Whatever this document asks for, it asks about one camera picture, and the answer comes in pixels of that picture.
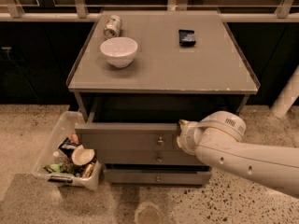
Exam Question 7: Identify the green snack wrapper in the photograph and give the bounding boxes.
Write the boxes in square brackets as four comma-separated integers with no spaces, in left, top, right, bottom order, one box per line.
[43,162,74,174]

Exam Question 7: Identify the grey drawer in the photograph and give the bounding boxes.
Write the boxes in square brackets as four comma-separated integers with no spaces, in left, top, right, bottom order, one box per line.
[97,150,202,165]
[104,169,211,186]
[74,96,247,152]

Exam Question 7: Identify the metal window railing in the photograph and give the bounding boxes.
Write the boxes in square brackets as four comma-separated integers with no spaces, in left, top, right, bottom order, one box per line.
[1,0,299,22]

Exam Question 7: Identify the black snack packet in bin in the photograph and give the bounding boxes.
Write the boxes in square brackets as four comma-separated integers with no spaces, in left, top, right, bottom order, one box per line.
[58,137,78,158]

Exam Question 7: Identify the grey middle drawer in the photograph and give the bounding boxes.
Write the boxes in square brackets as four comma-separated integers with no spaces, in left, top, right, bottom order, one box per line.
[97,150,202,165]

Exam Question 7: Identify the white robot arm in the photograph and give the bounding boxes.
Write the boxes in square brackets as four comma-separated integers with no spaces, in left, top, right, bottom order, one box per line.
[177,111,299,198]

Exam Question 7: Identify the grey top drawer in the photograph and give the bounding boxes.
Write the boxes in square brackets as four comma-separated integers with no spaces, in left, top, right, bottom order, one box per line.
[74,96,247,152]

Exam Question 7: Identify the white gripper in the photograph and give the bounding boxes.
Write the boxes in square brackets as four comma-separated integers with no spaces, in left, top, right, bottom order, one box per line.
[177,119,203,155]

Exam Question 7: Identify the white ceramic bowl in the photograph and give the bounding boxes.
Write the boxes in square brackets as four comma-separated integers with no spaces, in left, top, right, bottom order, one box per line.
[100,37,138,68]

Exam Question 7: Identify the white bowl in bin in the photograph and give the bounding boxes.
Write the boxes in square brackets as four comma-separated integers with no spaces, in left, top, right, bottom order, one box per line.
[71,146,95,166]

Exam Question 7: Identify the grey bottom drawer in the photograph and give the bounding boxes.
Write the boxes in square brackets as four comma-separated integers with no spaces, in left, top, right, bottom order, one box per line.
[104,169,211,186]

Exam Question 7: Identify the white pole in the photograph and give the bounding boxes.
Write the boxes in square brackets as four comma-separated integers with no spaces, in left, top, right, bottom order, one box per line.
[270,65,299,118]

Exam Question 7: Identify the grey drawer cabinet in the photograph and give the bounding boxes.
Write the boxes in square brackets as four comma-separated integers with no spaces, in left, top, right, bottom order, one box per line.
[67,11,259,173]

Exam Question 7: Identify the clear plastic bin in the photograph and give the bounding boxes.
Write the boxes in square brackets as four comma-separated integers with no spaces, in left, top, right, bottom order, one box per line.
[33,111,102,190]

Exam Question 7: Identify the dark blue snack packet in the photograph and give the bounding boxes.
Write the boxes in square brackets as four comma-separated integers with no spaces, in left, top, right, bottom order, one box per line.
[178,29,196,47]

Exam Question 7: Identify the crushed soda can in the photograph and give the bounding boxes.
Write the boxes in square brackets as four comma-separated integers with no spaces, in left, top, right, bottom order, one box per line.
[104,15,122,39]

